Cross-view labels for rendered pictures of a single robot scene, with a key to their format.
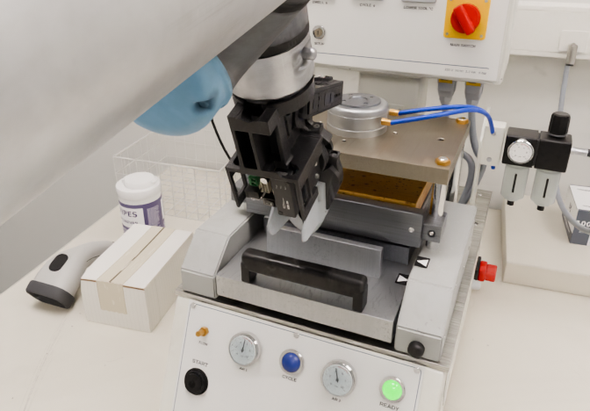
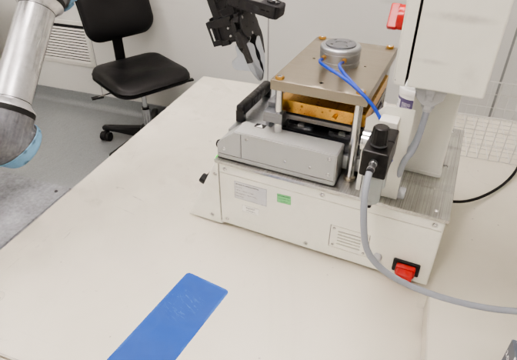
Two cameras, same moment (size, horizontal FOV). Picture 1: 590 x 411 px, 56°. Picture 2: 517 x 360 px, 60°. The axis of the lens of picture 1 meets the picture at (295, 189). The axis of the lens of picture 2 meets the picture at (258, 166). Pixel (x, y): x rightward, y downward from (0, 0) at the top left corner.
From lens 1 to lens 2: 109 cm
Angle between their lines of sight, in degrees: 77
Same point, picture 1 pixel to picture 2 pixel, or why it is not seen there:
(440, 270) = (252, 130)
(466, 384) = (286, 253)
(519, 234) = (495, 321)
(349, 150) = (298, 58)
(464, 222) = (309, 146)
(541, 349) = (326, 307)
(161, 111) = not seen: outside the picture
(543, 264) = (433, 322)
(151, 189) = (408, 91)
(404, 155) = (291, 70)
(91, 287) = not seen: hidden behind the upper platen
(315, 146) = (222, 18)
